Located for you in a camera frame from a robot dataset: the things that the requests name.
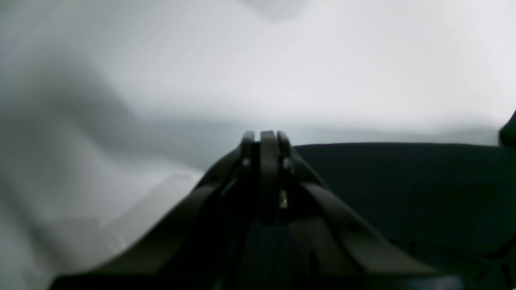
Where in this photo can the black T-shirt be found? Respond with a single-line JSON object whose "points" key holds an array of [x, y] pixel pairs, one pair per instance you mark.
{"points": [[449, 205]]}

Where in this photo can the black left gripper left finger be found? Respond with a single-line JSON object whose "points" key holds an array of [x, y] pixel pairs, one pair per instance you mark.
{"points": [[197, 244]]}

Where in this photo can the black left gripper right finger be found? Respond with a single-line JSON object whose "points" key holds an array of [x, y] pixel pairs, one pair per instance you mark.
{"points": [[340, 250]]}

